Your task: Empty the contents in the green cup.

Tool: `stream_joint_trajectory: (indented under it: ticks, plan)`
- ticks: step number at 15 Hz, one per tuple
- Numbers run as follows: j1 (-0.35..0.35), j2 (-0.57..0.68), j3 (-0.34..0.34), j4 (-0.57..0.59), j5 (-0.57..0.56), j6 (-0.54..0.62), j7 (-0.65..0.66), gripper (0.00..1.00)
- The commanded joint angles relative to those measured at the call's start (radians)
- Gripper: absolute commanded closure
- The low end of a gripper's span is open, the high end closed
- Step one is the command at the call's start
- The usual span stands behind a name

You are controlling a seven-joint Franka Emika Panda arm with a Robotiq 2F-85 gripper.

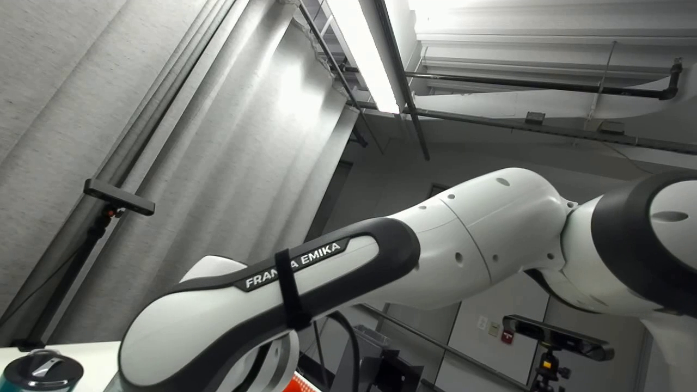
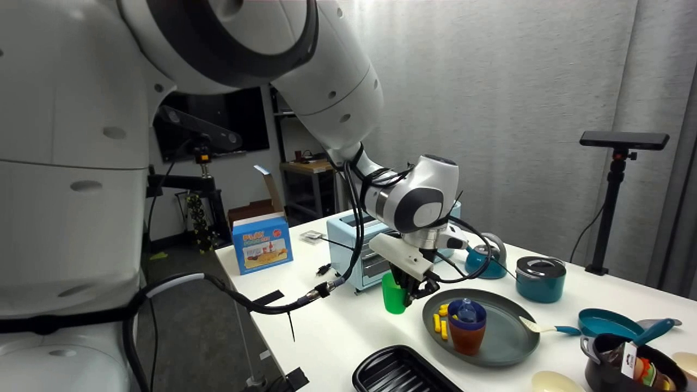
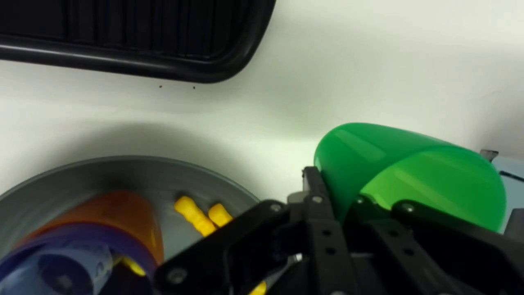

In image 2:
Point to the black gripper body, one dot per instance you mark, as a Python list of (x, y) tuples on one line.
[(423, 286)]

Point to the green plastic cup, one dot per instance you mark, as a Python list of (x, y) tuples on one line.
[(393, 296)]

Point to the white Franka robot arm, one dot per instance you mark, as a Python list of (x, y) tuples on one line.
[(328, 87)]

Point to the blue plastic cup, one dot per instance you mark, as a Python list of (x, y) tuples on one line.
[(469, 317)]

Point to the yellow crinkle toy fry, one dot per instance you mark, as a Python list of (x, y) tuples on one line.
[(443, 310), (439, 328), (446, 332)]

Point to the teal toy kettle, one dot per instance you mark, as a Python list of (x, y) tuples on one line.
[(488, 263)]

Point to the light blue toy toaster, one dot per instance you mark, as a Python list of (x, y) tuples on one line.
[(349, 250)]

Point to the black ridged tray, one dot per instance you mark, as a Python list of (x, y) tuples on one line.
[(399, 371)]

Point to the grey round plate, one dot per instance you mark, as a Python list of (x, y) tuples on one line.
[(508, 333)]

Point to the teal pot with lid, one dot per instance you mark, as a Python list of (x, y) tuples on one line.
[(541, 284)]

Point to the small grey square item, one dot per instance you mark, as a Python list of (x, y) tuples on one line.
[(313, 236)]

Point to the cream bowl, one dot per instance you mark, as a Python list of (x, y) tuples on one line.
[(554, 382)]

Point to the wooden side table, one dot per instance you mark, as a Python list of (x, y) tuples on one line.
[(308, 168)]

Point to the blue picture box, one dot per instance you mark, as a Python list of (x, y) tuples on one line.
[(263, 244)]

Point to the teal frying pan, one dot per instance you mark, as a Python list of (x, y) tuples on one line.
[(606, 324)]

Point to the colourful food packet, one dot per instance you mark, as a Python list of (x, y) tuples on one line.
[(644, 367)]

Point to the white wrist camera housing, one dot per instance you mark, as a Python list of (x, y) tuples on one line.
[(395, 254)]

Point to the black table bracket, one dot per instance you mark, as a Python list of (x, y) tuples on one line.
[(265, 301), (297, 379)]

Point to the black camera stand pole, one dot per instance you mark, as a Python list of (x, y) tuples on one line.
[(613, 203)]

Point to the dark wall monitor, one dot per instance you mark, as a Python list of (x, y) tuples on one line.
[(247, 121)]

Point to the black camera bar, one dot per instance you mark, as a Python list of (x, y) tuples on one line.
[(623, 139)]

